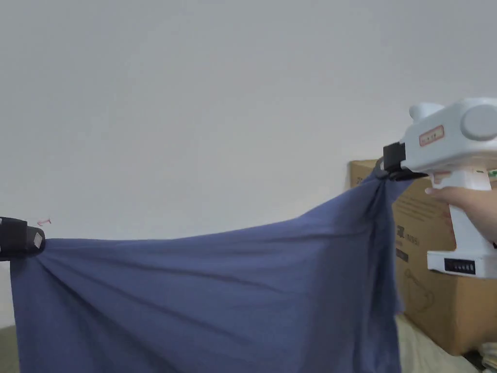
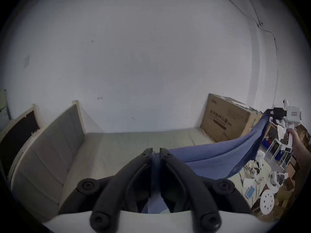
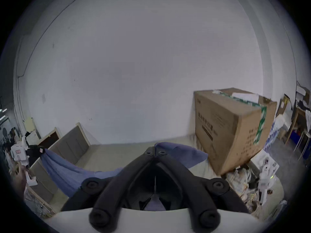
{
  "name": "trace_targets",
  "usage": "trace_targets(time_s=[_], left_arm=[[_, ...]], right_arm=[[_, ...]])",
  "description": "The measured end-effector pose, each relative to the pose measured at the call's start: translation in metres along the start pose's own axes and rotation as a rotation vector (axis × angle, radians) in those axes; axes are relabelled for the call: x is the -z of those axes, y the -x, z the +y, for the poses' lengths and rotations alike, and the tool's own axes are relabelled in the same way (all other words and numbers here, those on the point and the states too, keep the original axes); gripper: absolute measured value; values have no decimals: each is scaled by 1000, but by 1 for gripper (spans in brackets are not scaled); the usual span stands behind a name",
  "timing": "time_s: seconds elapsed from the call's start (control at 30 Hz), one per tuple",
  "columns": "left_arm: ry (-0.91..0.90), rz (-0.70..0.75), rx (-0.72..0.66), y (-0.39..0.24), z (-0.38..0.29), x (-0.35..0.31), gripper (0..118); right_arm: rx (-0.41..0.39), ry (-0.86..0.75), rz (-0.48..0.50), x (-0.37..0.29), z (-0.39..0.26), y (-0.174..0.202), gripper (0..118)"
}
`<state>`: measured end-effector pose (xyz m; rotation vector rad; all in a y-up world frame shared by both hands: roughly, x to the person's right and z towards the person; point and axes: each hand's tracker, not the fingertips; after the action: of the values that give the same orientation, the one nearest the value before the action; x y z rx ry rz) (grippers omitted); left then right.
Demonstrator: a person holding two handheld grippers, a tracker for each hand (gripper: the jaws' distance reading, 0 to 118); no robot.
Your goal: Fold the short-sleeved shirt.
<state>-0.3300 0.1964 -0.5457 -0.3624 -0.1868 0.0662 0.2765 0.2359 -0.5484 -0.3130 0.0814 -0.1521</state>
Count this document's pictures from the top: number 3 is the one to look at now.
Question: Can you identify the spare white hand-held gripper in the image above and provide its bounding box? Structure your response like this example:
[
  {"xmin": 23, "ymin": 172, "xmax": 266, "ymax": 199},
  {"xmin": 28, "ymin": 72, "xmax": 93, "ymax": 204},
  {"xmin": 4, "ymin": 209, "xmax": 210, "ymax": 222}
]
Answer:
[{"xmin": 257, "ymin": 165, "xmax": 276, "ymax": 206}]

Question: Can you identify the dark panel with wooden frame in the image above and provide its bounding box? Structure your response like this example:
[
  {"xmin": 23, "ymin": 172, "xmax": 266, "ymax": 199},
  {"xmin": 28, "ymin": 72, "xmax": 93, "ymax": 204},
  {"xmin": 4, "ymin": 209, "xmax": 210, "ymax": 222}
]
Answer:
[{"xmin": 36, "ymin": 127, "xmax": 61, "ymax": 150}]

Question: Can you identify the pack of water bottles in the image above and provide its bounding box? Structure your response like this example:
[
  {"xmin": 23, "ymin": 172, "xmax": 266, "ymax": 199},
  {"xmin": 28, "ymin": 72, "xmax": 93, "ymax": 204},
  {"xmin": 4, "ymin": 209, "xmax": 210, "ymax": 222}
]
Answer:
[{"xmin": 264, "ymin": 114, "xmax": 286, "ymax": 151}]

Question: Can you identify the bed with beige sheet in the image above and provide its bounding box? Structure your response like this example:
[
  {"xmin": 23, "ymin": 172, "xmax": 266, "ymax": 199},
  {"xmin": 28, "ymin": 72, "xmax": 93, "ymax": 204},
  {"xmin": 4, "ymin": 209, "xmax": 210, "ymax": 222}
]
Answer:
[{"xmin": 24, "ymin": 140, "xmax": 286, "ymax": 221}]

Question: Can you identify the large brown cardboard box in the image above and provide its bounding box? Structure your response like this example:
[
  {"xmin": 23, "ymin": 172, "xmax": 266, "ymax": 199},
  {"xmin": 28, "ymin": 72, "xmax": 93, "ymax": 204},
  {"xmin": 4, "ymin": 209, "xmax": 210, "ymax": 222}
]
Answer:
[{"xmin": 194, "ymin": 88, "xmax": 277, "ymax": 176}]

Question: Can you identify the person's left hand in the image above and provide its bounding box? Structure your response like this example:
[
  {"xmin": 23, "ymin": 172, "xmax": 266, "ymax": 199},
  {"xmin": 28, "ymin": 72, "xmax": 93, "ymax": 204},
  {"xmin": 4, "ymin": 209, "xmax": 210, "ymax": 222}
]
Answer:
[{"xmin": 10, "ymin": 165, "xmax": 29, "ymax": 200}]

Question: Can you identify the small brown carton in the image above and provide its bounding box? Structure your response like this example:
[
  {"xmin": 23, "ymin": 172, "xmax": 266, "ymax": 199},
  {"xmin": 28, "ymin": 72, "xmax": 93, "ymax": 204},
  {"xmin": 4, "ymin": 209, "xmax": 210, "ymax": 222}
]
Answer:
[{"xmin": 276, "ymin": 94, "xmax": 292, "ymax": 117}]

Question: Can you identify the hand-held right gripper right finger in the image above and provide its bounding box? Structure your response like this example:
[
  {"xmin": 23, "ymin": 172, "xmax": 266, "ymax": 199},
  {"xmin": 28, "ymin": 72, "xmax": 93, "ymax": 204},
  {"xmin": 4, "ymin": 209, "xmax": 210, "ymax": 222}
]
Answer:
[{"xmin": 155, "ymin": 148, "xmax": 251, "ymax": 231}]

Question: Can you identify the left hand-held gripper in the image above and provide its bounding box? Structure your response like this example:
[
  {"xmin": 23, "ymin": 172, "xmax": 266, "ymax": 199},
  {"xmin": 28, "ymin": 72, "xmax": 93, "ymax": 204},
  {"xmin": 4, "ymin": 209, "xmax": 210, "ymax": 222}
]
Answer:
[{"xmin": 10, "ymin": 136, "xmax": 47, "ymax": 187}]

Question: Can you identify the patterned crumpled cloth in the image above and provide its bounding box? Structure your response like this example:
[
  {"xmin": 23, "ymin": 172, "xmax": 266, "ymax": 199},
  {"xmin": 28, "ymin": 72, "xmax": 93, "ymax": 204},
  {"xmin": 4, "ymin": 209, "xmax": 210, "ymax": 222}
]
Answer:
[{"xmin": 225, "ymin": 166, "xmax": 262, "ymax": 213}]

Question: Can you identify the wooden table with clutter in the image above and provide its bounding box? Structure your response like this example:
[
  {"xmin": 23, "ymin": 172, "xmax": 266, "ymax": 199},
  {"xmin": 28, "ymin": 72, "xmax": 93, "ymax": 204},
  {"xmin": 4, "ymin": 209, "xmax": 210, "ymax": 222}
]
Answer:
[{"xmin": 285, "ymin": 81, "xmax": 311, "ymax": 160}]

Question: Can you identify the blue garment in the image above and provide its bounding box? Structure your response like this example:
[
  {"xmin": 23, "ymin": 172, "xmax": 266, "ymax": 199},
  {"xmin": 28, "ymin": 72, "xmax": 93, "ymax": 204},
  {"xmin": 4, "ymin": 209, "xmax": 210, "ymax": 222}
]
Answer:
[{"xmin": 41, "ymin": 142, "xmax": 208, "ymax": 211}]

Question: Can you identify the white printed carton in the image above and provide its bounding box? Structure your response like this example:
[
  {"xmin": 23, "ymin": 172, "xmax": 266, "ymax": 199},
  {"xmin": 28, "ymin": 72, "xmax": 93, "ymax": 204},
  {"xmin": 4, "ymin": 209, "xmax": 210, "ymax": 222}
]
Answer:
[{"xmin": 248, "ymin": 149, "xmax": 280, "ymax": 177}]

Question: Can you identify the grey panel with wooden frame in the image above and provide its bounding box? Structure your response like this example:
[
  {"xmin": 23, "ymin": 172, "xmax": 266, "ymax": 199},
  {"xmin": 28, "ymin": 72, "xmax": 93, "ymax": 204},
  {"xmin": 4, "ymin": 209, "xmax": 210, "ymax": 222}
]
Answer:
[{"xmin": 36, "ymin": 122, "xmax": 91, "ymax": 166}]

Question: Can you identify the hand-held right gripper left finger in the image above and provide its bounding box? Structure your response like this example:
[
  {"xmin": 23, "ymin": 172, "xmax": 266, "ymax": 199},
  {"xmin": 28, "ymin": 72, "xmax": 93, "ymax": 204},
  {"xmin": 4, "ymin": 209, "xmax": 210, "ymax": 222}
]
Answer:
[{"xmin": 61, "ymin": 147, "xmax": 156, "ymax": 230}]

